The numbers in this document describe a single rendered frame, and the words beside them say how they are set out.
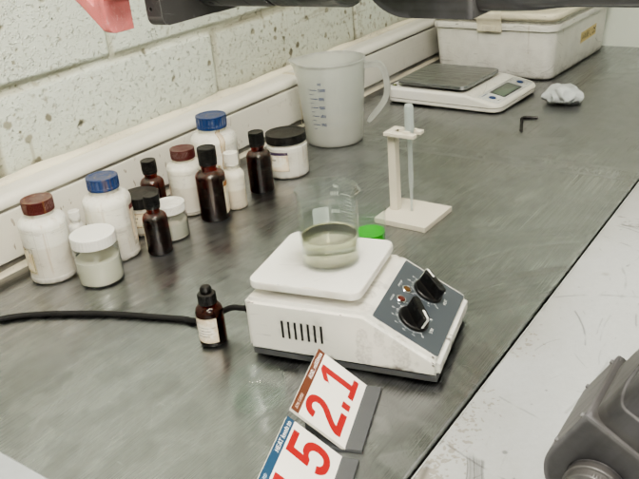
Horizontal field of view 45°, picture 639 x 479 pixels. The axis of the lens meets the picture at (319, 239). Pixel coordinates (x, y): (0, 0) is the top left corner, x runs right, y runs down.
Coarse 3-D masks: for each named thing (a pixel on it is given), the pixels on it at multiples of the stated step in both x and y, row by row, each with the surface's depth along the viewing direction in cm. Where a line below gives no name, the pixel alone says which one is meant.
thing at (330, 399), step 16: (320, 368) 71; (336, 368) 72; (320, 384) 69; (336, 384) 70; (352, 384) 72; (304, 400) 66; (320, 400) 67; (336, 400) 69; (352, 400) 70; (320, 416) 66; (336, 416) 67; (336, 432) 66
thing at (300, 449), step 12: (300, 432) 63; (288, 444) 62; (300, 444) 62; (312, 444) 63; (288, 456) 61; (300, 456) 61; (312, 456) 62; (324, 456) 63; (276, 468) 59; (288, 468) 60; (300, 468) 61; (312, 468) 61; (324, 468) 62
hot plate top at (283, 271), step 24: (288, 240) 83; (360, 240) 82; (384, 240) 82; (264, 264) 79; (288, 264) 78; (360, 264) 77; (264, 288) 76; (288, 288) 74; (312, 288) 74; (336, 288) 73; (360, 288) 73
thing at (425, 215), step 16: (400, 128) 104; (416, 128) 103; (400, 192) 108; (400, 208) 109; (416, 208) 108; (432, 208) 108; (448, 208) 107; (400, 224) 104; (416, 224) 103; (432, 224) 104
